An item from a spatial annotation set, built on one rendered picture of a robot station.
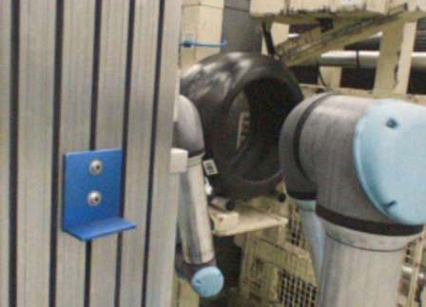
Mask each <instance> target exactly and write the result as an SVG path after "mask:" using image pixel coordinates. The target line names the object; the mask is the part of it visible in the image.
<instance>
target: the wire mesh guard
mask: <svg viewBox="0 0 426 307"><path fill-rule="evenodd" d="M288 224H291V223H288V221H287V225H288ZM298 224H299V219H298ZM298 224H297V226H295V225H293V224H291V225H292V230H293V226H295V227H297V230H298ZM287 225H286V228H284V227H283V228H284V229H286V231H287V230H288V231H291V235H292V232H293V233H295V232H294V231H292V230H289V229H287ZM425 228H426V223H425V225H424V229H423V234H422V235H421V236H419V237H417V242H415V243H416V249H415V250H414V249H411V250H413V251H415V257H414V258H411V257H409V256H406V257H408V258H411V259H413V260H414V261H413V265H410V266H412V267H413V269H412V273H411V280H410V281H408V280H407V279H405V280H406V281H408V282H410V284H409V289H407V288H405V289H407V290H409V292H408V297H407V304H404V303H402V302H400V301H398V297H397V303H398V302H400V303H402V304H404V305H406V307H413V301H414V297H415V289H416V278H417V275H418V271H419V264H420V260H421V251H422V247H423V240H424V236H425ZM277 232H279V231H278V226H277ZM279 233H281V234H283V233H282V229H281V232H279ZM248 235H249V236H250V231H245V232H244V238H243V251H242V269H241V276H240V285H241V286H243V287H244V288H245V289H247V290H248V291H250V292H252V293H254V294H255V295H257V296H258V297H260V298H263V300H266V301H267V302H268V303H270V304H271V305H273V306H274V307H283V304H284V303H283V302H281V301H280V300H279V302H281V303H282V305H280V304H279V303H277V302H276V301H275V300H273V299H272V298H270V297H271V296H270V295H269V297H267V296H266V294H267V293H266V289H265V295H264V294H263V293H262V292H260V291H258V289H259V288H258V284H257V287H256V288H257V290H256V289H254V288H253V287H252V286H249V284H251V283H249V284H243V283H242V278H244V275H245V274H246V269H245V264H246V268H247V265H248V264H247V263H245V262H246V259H247V257H246V255H247V256H248V250H247V242H249V241H248V237H249V236H248ZM283 235H284V234H283ZM272 236H274V235H272ZM272 236H271V240H270V246H269V245H268V246H269V247H271V241H272ZM274 237H275V236H274ZM249 238H251V237H249ZM275 238H276V242H277V237H275ZM278 239H279V240H281V238H278ZM411 241H412V240H411ZM272 242H273V241H272ZM276 242H274V243H275V248H276ZM285 242H287V243H289V242H288V241H286V237H285ZM413 242H414V241H413ZM249 243H251V242H249ZM249 243H248V249H251V248H249ZM291 244H292V243H291V241H290V246H291ZM292 245H293V244H292ZM290 246H289V249H288V248H286V247H285V243H284V248H286V249H288V250H289V252H290ZM260 248H261V247H260ZM272 248H273V249H274V254H275V250H277V249H275V248H274V247H272ZM251 250H252V252H253V246H252V249H251ZM261 250H264V249H262V248H261ZM264 251H265V253H266V252H268V251H266V247H265V250H264ZM254 252H256V256H257V253H258V252H257V250H256V251H255V250H254ZM289 252H288V255H286V254H285V255H286V256H288V258H289V257H291V256H289ZM268 253H270V252H268ZM258 254H260V258H259V259H261V253H258ZM270 254H271V253H270ZM270 254H269V259H271V258H270ZM274 254H272V255H274ZM262 256H263V255H262ZM274 256H275V255H274ZM291 258H292V257H291ZM257 259H258V258H257ZM261 261H262V260H261ZM262 262H264V261H262ZM266 264H269V260H268V263H266ZM269 265H270V264H269ZM248 266H249V265H248ZM270 266H272V265H270ZM273 267H274V261H273V266H272V273H273ZM274 268H275V267H274ZM273 274H274V273H273ZM284 280H285V285H286V279H284ZM281 284H282V283H281ZM282 285H284V284H282ZM285 285H284V291H285ZM260 290H261V289H260ZM290 290H292V291H293V289H291V284H290ZM290 290H289V294H288V293H286V292H284V291H283V292H284V293H286V294H288V299H286V300H289V295H290ZM267 295H268V294H267ZM290 296H291V295H290ZM291 297H293V298H294V300H295V295H294V296H291ZM294 300H293V305H294V304H295V303H294ZM289 301H290V300H289ZM290 302H291V301H290ZM284 305H285V304H284ZM295 305H296V304H295Z"/></svg>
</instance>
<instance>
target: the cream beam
mask: <svg viewBox="0 0 426 307"><path fill-rule="evenodd" d="M339 1H340V0H251V3H250V11H249V18H253V19H272V20H275V21H276V22H274V23H279V24H283V25H302V24H317V23H319V22H320V21H317V20H315V18H321V17H328V18H329V19H332V21H333V20H334V19H345V18H346V19H347V18H359V17H382V16H384V15H386V14H387V13H388V8H389V3H390V0H361V4H355V5H340V4H339Z"/></svg>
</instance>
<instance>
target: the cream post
mask: <svg viewBox="0 0 426 307"><path fill-rule="evenodd" d="M222 22H223V0H184V19H183V27H182V43H183V42H184V32H185V31H194V43H198V44H212V45H217V44H220V43H221V31H222ZM217 53H220V48H209V47H201V46H193V49H184V46H181V56H180V71H181V73H180V79H181V78H182V76H183V75H184V67H192V66H193V65H194V64H196V62H198V61H200V60H202V59H203V58H206V57H207V56H210V55H213V54H217ZM171 307H199V295H197V294H196V292H195V291H193V290H192V288H191V287H190V284H189V283H188V281H187V280H185V279H181V278H178V277H177V276H176V273H175V270H174V271H173V280H172V298H171Z"/></svg>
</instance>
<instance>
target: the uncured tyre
mask: <svg viewBox="0 0 426 307"><path fill-rule="evenodd" d="M242 90H243V91H244V93H245V96H246V98H247V102H248V105H249V125H248V128H247V132H246V134H245V138H244V140H243V143H242V145H241V146H240V148H239V149H238V150H237V151H236V153H235V154H234V155H233V156H232V157H230V158H229V159H227V155H226V152H225V144H224V127H225V123H226V120H227V115H228V113H229V110H230V108H231V106H232V105H233V102H234V101H235V99H236V98H237V96H238V95H239V94H240V93H241V92H242ZM179 95H182V96H184V97H185V98H187V99H188V100H190V101H191V102H192V103H193V105H194V106H195V107H196V109H197V111H198V114H199V116H200V119H201V126H202V129H203V142H204V155H203V156H202V161H208V160H210V159H213V162H214V163H215V166H216V168H217V171H218V173H215V174H211V175H208V176H207V174H206V171H205V169H204V166H203V175H204V177H205V178H206V179H207V181H208V184H209V185H210V187H211V188H212V189H213V192H215V193H217V194H219V195H221V196H225V197H226V198H229V199H233V200H251V199H254V198H258V197H259V196H263V195H264V194H266V193H268V192H270V191H271V190H273V189H274V188H275V187H277V185H279V183H281V182H282V174H281V165H280V158H279V140H280V135H281V130H282V126H283V124H284V122H285V120H286V118H287V117H288V116H289V114H290V113H291V111H293V109H295V107H297V106H298V105H299V104H300V103H302V102H303V101H305V100H304V97H303V93H302V91H301V90H300V85H299V83H298V81H297V79H296V77H295V75H294V74H293V72H292V71H291V70H290V69H289V68H288V67H287V66H286V65H285V64H283V63H282V62H281V61H279V60H277V59H276V58H272V57H271V56H268V55H266V54H261V53H254V52H220V53H217V54H213V55H210V56H207V57H206V58H203V59H202V60H200V61H198V62H196V64H194V65H193V66H192V67H190V68H189V69H188V70H187V71H186V72H185V73H184V75H183V76H182V78H181V79H180V90H179Z"/></svg>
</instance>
